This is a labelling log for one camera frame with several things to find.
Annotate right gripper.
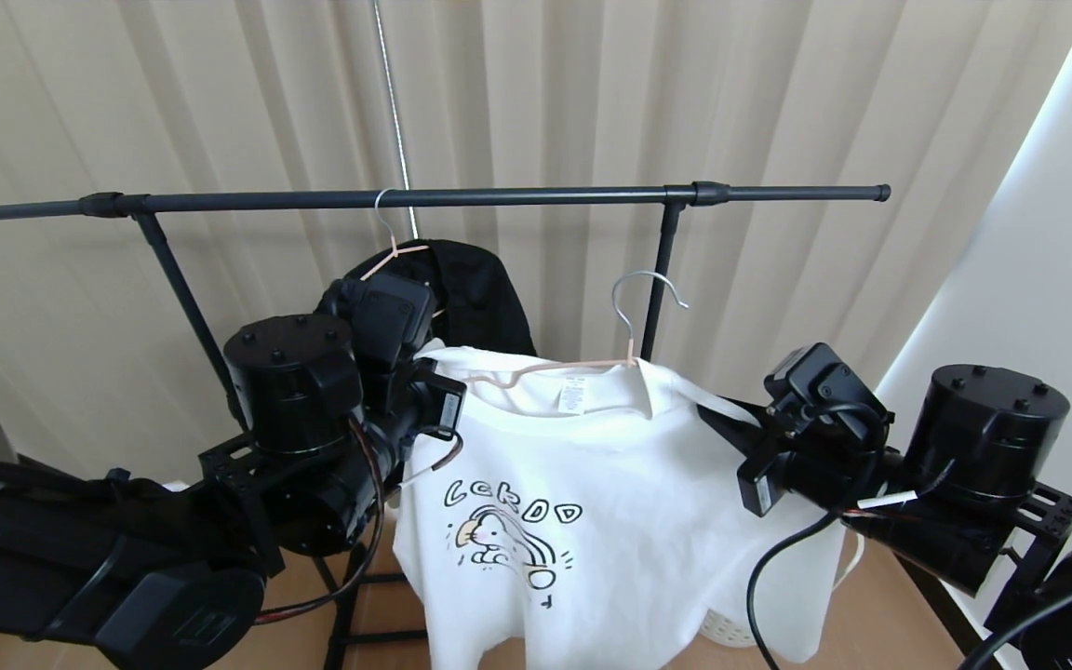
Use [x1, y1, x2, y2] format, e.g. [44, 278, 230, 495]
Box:
[738, 437, 1012, 596]

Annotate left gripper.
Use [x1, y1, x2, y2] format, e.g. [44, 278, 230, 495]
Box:
[275, 372, 467, 555]

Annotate white printed T-shirt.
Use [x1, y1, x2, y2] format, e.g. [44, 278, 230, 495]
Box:
[394, 346, 849, 670]

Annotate pink clothes hanger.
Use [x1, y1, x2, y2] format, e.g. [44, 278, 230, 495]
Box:
[466, 270, 690, 392]
[359, 189, 430, 280]

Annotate black shorts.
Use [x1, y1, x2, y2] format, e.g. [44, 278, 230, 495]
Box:
[341, 239, 537, 359]

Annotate white laundry basket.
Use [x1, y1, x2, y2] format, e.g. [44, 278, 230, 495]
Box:
[699, 530, 867, 650]

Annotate black clothes rack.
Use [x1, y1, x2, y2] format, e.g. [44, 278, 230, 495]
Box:
[0, 181, 892, 670]

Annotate beige curtain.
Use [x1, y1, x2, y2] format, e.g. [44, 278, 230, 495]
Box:
[0, 0, 1072, 485]

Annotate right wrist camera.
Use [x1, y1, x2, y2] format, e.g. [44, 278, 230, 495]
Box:
[764, 342, 895, 457]

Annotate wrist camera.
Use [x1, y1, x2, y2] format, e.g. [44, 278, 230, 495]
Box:
[317, 272, 437, 378]
[764, 342, 895, 457]

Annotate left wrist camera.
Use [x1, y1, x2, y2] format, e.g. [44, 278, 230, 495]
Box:
[317, 272, 437, 378]

